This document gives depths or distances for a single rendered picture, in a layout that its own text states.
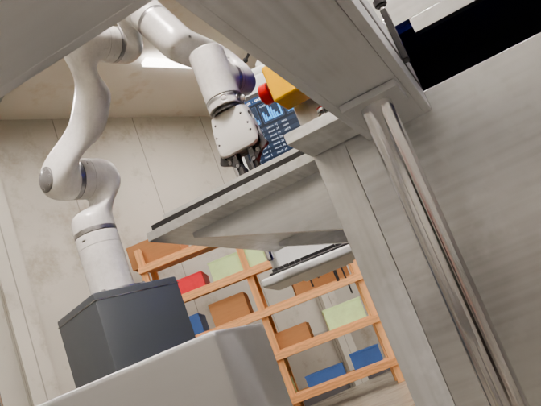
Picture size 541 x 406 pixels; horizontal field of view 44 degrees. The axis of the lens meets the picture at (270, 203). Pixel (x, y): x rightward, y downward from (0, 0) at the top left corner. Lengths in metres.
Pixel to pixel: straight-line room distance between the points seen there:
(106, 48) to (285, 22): 1.18
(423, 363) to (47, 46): 0.83
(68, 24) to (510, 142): 0.80
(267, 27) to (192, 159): 9.25
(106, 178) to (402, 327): 1.06
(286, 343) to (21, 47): 7.20
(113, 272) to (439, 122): 1.00
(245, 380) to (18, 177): 8.25
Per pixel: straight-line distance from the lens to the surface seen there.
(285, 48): 0.77
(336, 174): 1.24
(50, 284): 8.21
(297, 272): 2.07
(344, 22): 0.77
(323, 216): 1.34
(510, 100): 1.21
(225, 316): 7.84
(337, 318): 7.62
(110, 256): 1.85
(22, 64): 0.65
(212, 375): 0.42
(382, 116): 1.00
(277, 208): 1.38
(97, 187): 1.95
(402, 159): 0.98
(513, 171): 1.18
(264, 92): 1.24
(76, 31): 0.62
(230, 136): 1.48
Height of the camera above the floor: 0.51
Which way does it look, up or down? 14 degrees up
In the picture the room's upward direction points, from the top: 21 degrees counter-clockwise
